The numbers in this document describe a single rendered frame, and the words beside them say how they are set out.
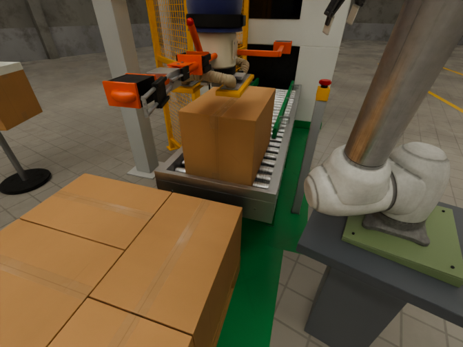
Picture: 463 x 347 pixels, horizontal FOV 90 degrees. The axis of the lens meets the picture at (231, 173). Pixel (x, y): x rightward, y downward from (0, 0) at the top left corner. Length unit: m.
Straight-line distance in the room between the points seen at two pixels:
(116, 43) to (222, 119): 1.21
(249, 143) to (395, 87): 0.74
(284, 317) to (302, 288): 0.21
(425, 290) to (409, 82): 0.56
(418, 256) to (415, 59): 0.57
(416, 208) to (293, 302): 0.93
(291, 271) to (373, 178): 1.10
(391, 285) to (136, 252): 0.89
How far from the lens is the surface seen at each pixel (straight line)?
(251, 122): 1.11
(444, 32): 0.53
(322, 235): 0.86
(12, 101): 2.47
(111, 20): 2.10
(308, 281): 1.65
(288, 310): 1.53
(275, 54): 1.10
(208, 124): 1.18
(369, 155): 0.63
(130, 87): 0.53
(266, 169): 1.49
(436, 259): 0.91
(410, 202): 0.82
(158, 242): 1.09
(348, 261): 0.82
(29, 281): 1.19
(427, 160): 0.80
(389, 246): 0.88
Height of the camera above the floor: 1.36
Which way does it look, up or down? 35 degrees down
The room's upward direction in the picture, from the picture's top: 1 degrees clockwise
